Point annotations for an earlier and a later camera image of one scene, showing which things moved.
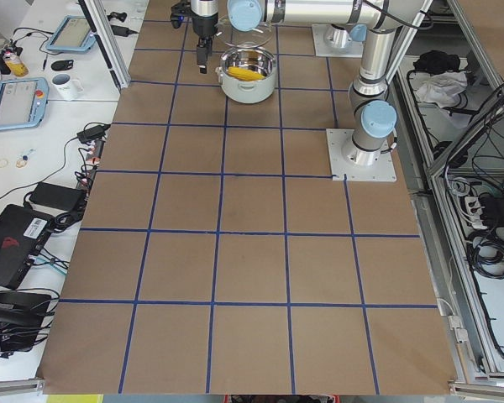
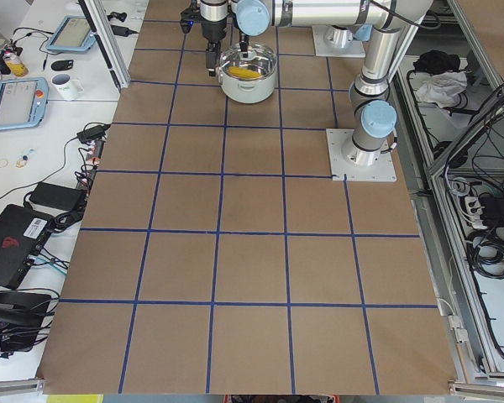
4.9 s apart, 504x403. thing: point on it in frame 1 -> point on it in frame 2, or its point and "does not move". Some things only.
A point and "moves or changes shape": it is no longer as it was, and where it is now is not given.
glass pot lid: x=233 y=37 moves or changes shape
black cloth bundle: x=437 y=61 does not move
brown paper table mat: x=212 y=255 does not move
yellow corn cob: x=244 y=74 does not move
